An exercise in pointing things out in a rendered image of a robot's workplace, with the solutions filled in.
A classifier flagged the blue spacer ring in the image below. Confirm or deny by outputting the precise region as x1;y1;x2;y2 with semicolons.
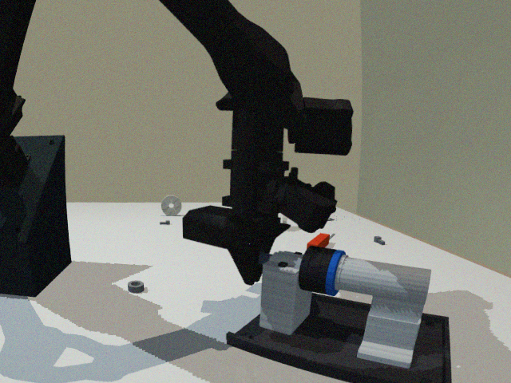
325;250;346;296

